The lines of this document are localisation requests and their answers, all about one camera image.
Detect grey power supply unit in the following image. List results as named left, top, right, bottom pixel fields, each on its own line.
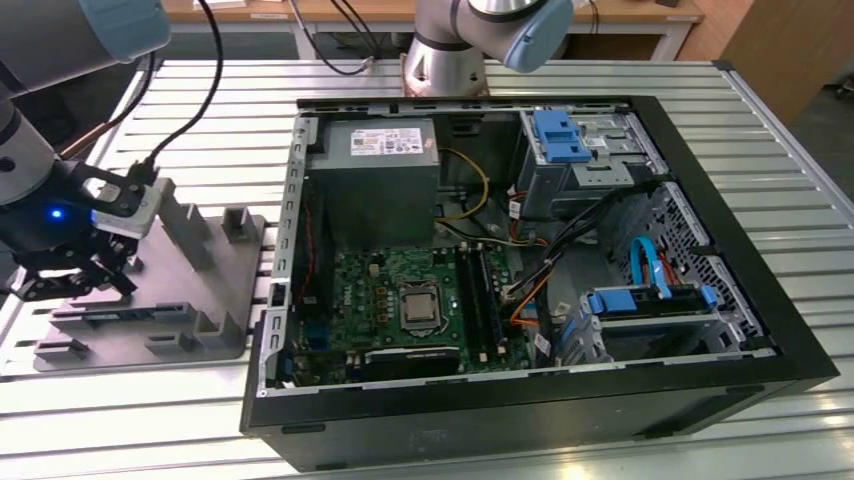
left=304, top=117, right=441, bottom=246

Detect green motherboard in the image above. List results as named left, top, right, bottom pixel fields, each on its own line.
left=285, top=244, right=535, bottom=386

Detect black PC case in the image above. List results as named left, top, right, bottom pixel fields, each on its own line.
left=239, top=94, right=840, bottom=474

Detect hard disk in blue carrier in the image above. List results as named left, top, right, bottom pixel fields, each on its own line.
left=577, top=283, right=720, bottom=329

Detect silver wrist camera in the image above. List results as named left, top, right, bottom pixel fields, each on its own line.
left=85, top=177, right=162, bottom=241

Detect blue optical drive latch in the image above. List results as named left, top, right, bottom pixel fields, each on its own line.
left=532, top=110, right=596, bottom=165

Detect metal disk cage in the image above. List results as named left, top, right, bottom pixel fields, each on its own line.
left=552, top=287, right=766, bottom=366

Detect wooden desk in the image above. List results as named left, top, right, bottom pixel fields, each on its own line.
left=162, top=0, right=707, bottom=61

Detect black hanging cable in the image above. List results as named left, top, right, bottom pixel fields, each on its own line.
left=287, top=0, right=376, bottom=76

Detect metal socket cover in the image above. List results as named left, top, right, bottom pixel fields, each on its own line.
left=397, top=282, right=447, bottom=337

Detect black graphics card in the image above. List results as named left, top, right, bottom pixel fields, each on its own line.
left=363, top=346, right=461, bottom=384

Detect wooden cabinet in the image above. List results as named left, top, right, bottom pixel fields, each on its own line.
left=679, top=0, right=854, bottom=126

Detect blue SATA cable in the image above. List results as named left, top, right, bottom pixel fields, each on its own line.
left=628, top=237, right=674, bottom=300

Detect grey metal drive cage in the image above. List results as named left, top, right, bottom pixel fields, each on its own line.
left=517, top=108, right=668, bottom=221

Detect black camera cable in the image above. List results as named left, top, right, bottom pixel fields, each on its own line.
left=129, top=0, right=225, bottom=186

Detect grey parts rack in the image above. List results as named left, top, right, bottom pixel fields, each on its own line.
left=32, top=177, right=268, bottom=374

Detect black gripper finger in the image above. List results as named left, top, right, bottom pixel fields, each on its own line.
left=88, top=238, right=141, bottom=299
left=5, top=266, right=93, bottom=304

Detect silver CPU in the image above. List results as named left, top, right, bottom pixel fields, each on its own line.
left=405, top=294, right=439, bottom=321

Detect black cable bundle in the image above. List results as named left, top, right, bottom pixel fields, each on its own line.
left=540, top=180, right=666, bottom=266

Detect yellow wire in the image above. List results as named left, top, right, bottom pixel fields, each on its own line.
left=436, top=147, right=492, bottom=221

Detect red black power wires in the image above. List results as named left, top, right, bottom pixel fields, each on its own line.
left=503, top=184, right=541, bottom=249

